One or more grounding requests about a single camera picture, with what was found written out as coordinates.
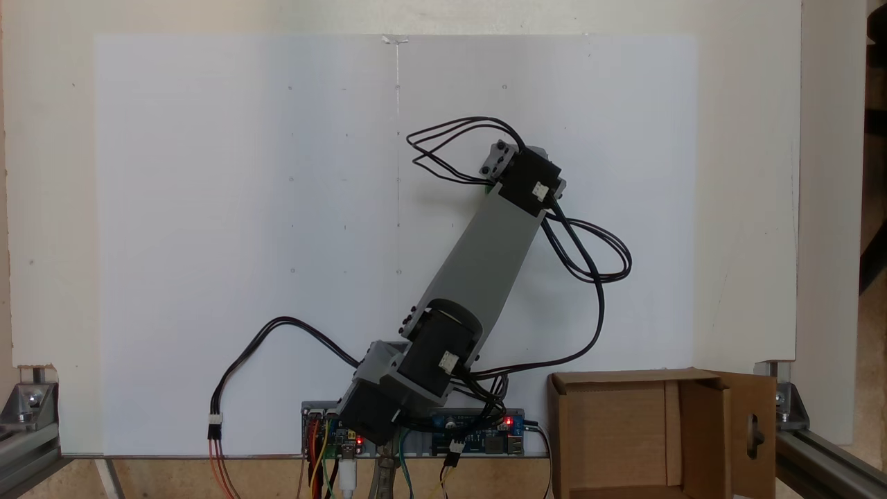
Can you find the aluminium profile post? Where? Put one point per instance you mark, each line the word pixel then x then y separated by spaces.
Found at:
pixel 28 454
pixel 818 464

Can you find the metal table clamp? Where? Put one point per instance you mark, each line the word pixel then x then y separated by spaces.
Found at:
pixel 383 482

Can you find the grey board mounting plate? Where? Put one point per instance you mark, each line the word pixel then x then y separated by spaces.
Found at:
pixel 308 406

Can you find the white paper sheet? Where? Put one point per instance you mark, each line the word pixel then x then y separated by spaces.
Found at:
pixel 624 138
pixel 173 208

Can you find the blue power converter board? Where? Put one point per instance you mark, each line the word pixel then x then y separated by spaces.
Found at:
pixel 478 440

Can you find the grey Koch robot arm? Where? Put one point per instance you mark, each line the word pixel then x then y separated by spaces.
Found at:
pixel 485 263

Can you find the motor controller circuit board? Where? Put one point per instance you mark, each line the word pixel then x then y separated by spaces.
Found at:
pixel 337 434

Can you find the brown cardboard box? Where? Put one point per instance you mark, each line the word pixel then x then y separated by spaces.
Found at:
pixel 624 430

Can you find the metal corner bracket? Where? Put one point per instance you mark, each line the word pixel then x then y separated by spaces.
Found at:
pixel 790 409
pixel 31 398

